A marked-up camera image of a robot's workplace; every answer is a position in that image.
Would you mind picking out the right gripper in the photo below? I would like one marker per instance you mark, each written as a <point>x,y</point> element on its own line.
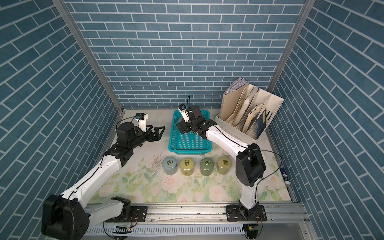
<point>184,126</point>

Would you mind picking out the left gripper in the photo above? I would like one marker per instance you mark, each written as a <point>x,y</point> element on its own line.
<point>151,138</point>

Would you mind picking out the teal plastic basket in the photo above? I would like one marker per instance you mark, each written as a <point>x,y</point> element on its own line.
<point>186,144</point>

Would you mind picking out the grey-blue tea canister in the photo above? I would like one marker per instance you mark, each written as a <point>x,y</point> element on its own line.
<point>169,165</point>

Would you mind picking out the yellow tea canister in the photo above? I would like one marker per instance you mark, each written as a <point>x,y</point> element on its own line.
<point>187,166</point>

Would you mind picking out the dark green tea canister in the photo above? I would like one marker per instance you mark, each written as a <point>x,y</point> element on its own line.
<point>206,167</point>

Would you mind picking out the yellow-green tea canister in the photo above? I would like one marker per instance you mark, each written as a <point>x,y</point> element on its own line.
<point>224,165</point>

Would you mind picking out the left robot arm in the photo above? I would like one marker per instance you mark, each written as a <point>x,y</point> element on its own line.
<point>67,216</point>

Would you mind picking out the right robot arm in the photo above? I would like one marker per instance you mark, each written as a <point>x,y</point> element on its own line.
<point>250,165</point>

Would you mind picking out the beige file organizer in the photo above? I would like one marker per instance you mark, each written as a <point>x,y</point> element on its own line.
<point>241,108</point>

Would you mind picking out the purple-grey folder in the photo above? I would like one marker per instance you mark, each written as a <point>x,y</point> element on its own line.
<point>237,84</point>

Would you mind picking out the dark blue booklet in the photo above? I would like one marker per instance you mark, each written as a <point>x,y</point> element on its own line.
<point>261,123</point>

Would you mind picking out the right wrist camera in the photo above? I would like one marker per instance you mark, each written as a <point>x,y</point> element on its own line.
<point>183,111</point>

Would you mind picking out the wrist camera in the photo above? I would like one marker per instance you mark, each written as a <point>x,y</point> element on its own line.
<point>142,121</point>
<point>183,111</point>

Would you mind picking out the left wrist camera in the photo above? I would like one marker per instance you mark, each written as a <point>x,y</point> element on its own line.
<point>142,121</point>

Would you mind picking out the marker pen at wall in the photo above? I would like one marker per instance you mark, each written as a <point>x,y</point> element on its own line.
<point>285,177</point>

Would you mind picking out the aluminium front rail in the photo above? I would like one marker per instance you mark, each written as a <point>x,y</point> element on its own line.
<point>203,221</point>

